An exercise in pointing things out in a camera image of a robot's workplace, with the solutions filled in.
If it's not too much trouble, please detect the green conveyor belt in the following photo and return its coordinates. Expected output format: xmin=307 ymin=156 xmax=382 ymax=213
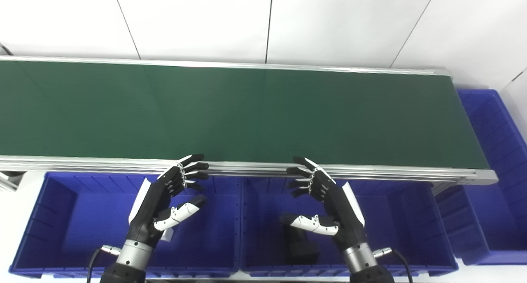
xmin=0 ymin=61 xmax=490 ymax=169
xmin=0 ymin=56 xmax=499 ymax=193

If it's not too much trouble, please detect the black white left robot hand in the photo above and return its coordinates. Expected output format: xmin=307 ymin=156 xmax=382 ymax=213
xmin=126 ymin=153 xmax=210 ymax=247

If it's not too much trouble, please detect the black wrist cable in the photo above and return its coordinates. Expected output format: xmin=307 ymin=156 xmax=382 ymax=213
xmin=86 ymin=245 xmax=122 ymax=283
xmin=373 ymin=247 xmax=413 ymax=283

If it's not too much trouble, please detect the black cylinder block part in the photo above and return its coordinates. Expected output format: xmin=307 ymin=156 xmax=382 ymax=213
xmin=282 ymin=223 xmax=321 ymax=265

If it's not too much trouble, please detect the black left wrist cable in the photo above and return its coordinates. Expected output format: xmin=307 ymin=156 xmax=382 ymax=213
xmin=86 ymin=245 xmax=122 ymax=283

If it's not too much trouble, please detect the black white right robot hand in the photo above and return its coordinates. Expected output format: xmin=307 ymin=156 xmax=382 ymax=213
xmin=280 ymin=156 xmax=366 ymax=251

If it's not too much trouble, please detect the blue plastic bin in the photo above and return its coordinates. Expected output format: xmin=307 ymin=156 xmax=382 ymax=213
xmin=239 ymin=177 xmax=458 ymax=277
xmin=434 ymin=90 xmax=527 ymax=266
xmin=9 ymin=172 xmax=243 ymax=278

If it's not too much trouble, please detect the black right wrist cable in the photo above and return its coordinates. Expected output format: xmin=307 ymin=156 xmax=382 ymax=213
xmin=373 ymin=247 xmax=413 ymax=283

